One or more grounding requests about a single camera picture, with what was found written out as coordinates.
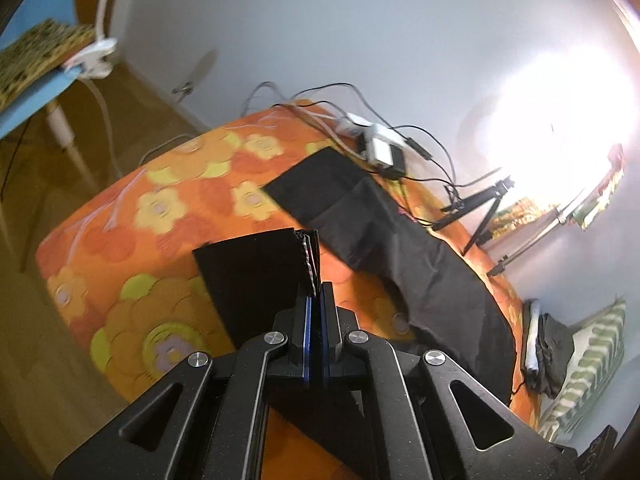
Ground blue chair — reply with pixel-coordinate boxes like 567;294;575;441
1;0;96;190

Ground small black tripod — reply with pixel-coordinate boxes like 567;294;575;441
431;177;514;256

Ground white clip desk lamp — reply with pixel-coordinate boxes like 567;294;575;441
62;0;117;79

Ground green striped pillow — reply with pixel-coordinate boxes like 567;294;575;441
538;299;627;442

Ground folded grey garment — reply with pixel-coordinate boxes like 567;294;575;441
533;313;575;399

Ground black charger cables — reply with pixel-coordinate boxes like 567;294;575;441
240;80;501;226

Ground white power strip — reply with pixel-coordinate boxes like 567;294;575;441
336;113;407;181

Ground leopard print cushion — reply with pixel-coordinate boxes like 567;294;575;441
1;18;96;110

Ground silver tripod stand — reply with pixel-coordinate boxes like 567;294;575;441
486;184;604;278

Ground black pants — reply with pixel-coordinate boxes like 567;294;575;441
192;146;518;480

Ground bright ring light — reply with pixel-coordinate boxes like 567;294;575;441
468;44;639;205

